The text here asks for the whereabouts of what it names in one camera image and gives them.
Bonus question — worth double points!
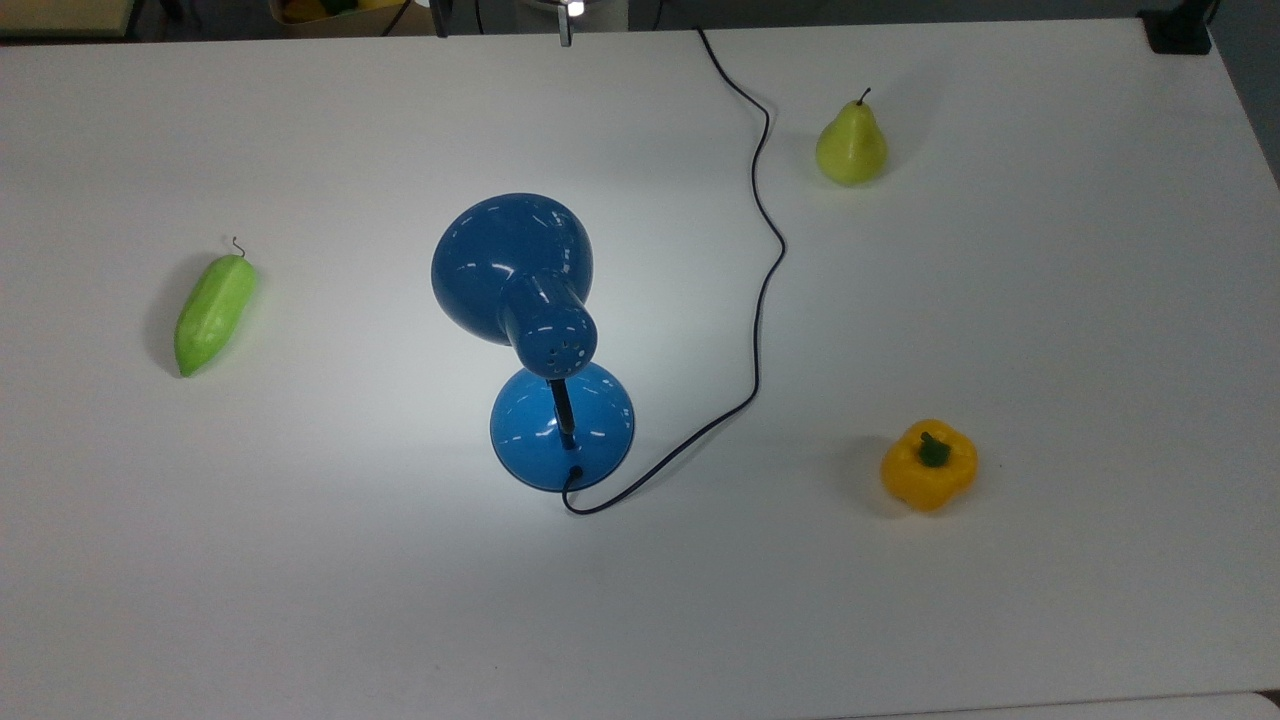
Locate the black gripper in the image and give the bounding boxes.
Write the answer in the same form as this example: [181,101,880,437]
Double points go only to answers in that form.
[431,0,593,48]

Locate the blue desk lamp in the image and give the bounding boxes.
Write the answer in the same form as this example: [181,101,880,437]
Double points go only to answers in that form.
[430,192,636,493]

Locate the bin with yellow items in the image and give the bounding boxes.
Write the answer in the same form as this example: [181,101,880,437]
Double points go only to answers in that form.
[268,0,413,27]

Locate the green pear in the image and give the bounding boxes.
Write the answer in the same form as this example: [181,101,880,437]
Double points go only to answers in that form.
[814,88,889,187]

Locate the light green cucumber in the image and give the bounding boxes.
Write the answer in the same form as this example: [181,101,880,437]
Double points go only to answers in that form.
[174,237,260,379]

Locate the beige board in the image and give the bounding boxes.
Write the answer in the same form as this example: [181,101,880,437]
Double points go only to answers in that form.
[0,0,138,39]

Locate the yellow bell pepper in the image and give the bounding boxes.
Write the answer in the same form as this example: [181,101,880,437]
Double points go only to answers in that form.
[880,419,979,514]

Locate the black table clamp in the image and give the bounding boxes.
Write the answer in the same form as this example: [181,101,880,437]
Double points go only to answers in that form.
[1138,0,1219,56]

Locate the black lamp power cable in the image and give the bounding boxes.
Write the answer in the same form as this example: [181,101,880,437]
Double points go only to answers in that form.
[560,27,788,517]

